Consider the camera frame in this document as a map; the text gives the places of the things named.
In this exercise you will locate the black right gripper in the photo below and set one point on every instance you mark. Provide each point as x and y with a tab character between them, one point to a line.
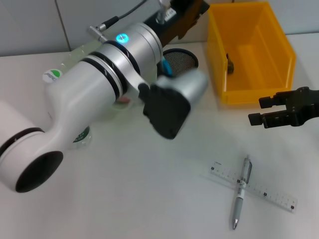
304	107

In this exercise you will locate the yellow plastic bin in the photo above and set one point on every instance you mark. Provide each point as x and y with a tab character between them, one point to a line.
251	37

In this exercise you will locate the black mesh pen holder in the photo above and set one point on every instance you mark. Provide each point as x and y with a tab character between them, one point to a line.
184	62

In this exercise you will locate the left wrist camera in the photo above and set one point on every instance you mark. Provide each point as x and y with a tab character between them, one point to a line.
172	107

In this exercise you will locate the pale green glass fruit plate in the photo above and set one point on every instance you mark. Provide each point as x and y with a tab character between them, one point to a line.
82	53

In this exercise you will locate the silver metal stud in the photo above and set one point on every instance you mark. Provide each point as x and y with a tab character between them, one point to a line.
162	12

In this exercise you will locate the blue scissors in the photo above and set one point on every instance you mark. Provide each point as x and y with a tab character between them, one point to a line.
166	67

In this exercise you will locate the silver ballpoint pen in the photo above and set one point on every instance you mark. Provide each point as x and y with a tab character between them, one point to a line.
239	196

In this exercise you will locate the clear bottle green label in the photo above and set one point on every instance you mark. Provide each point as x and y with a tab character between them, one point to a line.
51	76

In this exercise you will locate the pink peach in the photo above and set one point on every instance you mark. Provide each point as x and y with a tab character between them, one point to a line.
124	100

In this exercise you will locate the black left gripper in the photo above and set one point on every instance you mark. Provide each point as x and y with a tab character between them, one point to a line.
179	20

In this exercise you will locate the transparent plastic ruler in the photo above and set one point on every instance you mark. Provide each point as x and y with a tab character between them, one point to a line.
274	196

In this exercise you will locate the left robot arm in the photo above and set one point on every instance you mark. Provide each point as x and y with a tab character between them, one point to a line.
82	99

